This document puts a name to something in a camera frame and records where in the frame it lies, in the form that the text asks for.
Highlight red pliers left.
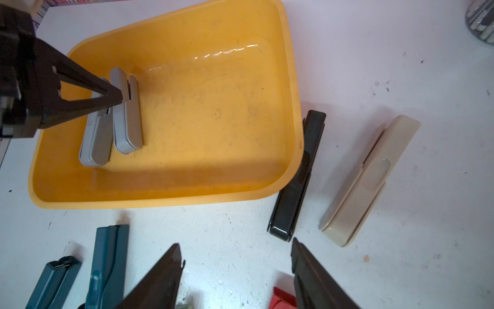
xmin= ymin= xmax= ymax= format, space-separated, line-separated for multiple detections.
xmin=268 ymin=287 xmax=298 ymax=309

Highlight teal pliers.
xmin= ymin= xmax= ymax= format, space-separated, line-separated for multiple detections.
xmin=84 ymin=225 xmax=129 ymax=308
xmin=26 ymin=256 xmax=82 ymax=309

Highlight teal pliers far left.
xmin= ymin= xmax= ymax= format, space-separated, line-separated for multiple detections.
xmin=26 ymin=256 xmax=82 ymax=309

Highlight pencil holder cup with pencils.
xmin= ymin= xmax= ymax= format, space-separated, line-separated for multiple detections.
xmin=465 ymin=0 xmax=494 ymax=46

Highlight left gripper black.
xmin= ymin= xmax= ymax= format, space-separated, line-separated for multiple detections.
xmin=1 ymin=4 xmax=123 ymax=139

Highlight beige pruning pliers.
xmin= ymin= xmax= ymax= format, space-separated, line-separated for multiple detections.
xmin=319 ymin=115 xmax=421 ymax=247

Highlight yellow plastic storage tray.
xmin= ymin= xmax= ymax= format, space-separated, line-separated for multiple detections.
xmin=28 ymin=1 xmax=304 ymax=209

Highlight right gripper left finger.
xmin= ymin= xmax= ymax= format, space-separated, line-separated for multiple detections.
xmin=117 ymin=243 xmax=185 ymax=308

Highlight teal pliers upper middle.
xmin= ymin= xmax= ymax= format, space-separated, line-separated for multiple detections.
xmin=84 ymin=225 xmax=129 ymax=308

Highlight grey pruning pliers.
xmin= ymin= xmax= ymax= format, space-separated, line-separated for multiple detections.
xmin=110 ymin=67 xmax=143 ymax=155
xmin=78 ymin=79 xmax=114 ymax=167

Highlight black pruning pliers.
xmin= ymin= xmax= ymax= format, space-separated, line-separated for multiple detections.
xmin=267 ymin=110 xmax=326 ymax=242

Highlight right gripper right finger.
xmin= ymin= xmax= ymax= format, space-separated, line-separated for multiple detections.
xmin=291 ymin=238 xmax=360 ymax=309

